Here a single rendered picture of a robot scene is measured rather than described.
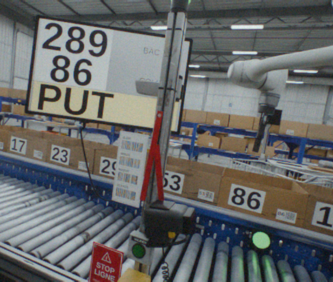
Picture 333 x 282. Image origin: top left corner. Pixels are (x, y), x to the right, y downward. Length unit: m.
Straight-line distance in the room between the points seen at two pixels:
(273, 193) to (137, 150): 0.77
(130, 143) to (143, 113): 0.13
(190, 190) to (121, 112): 0.66
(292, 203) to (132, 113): 0.85
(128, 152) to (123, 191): 0.11
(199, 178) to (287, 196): 0.42
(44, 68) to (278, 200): 1.09
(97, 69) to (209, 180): 0.76
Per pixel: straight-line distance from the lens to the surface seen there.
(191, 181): 1.15
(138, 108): 0.66
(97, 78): 0.70
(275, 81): 1.13
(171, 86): 0.53
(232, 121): 5.63
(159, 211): 0.50
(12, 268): 1.01
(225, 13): 14.20
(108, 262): 0.69
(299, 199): 1.17
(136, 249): 0.60
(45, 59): 0.78
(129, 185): 0.58
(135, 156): 0.56
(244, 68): 1.05
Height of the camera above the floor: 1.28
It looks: 5 degrees down
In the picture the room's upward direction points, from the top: 8 degrees clockwise
